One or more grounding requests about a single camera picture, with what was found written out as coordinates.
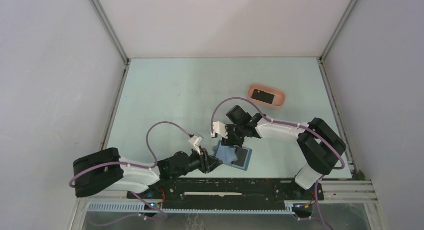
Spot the aluminium frame rail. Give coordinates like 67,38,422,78
76,179,379,205

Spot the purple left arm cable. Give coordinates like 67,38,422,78
68,121,195,189

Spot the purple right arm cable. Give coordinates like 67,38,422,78
210,97,346,230

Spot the blue card holder wallet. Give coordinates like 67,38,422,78
213,141,253,171

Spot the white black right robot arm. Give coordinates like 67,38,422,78
211,105,347,199

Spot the black credit card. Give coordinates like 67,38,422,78
231,148,251,170
251,89,275,104

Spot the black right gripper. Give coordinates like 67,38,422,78
221,123,246,150

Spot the pink oval tray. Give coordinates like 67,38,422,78
247,83,286,110

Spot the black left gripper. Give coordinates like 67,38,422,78
172,145,223,178

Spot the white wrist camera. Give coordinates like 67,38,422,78
210,121,228,139
188,134,203,155

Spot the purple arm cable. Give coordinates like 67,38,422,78
68,121,195,189
210,97,346,230

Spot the blue-white cable duct strip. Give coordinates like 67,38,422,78
86,201,294,214

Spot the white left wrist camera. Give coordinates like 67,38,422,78
188,134,203,155

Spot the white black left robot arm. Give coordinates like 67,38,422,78
69,148,222,198

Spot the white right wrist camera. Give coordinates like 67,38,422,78
210,121,228,139

